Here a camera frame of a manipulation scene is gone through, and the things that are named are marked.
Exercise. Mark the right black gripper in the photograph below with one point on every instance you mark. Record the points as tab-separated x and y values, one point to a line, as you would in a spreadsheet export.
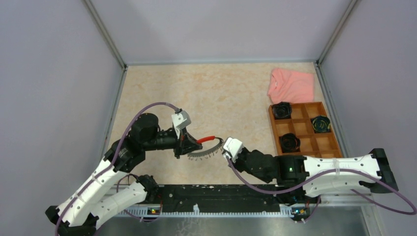
237	162

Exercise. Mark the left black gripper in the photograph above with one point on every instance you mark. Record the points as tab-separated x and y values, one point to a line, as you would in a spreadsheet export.
186	144

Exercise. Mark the metal keyring with red handle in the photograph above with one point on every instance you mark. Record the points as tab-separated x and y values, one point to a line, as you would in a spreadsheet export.
211	145

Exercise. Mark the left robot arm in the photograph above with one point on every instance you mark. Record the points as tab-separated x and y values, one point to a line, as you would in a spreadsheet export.
87	209

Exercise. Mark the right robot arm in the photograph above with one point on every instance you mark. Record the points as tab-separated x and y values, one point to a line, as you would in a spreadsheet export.
316	176

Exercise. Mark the black red coil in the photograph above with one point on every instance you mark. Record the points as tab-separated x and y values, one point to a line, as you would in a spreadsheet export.
289	143

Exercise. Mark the black coil top left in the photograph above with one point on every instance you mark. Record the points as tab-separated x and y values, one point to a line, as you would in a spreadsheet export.
282	110

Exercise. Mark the black yellow coil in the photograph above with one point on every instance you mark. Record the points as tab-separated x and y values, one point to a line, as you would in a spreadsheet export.
321	124

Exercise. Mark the pink folded cloth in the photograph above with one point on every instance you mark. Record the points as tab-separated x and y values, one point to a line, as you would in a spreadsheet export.
291	86

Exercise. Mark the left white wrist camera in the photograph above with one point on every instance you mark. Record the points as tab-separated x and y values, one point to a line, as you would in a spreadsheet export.
180	121

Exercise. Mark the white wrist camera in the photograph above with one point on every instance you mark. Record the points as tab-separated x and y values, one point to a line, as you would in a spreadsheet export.
180	121
232	148

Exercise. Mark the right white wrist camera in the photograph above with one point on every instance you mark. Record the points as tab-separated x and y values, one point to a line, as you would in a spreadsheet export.
232	148

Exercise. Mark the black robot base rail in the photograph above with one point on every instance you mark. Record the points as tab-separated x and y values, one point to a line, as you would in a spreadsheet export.
231	198

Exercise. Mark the white slotted cable duct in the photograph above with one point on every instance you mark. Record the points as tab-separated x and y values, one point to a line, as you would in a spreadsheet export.
144	212

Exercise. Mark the aluminium frame right rail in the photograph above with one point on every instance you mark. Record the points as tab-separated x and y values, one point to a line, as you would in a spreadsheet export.
324	82

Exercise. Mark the aluminium frame rail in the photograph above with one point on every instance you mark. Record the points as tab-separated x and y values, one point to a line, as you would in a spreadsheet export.
324	82
117	88

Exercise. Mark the aluminium frame left rail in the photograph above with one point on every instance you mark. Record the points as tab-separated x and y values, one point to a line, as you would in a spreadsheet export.
117	88

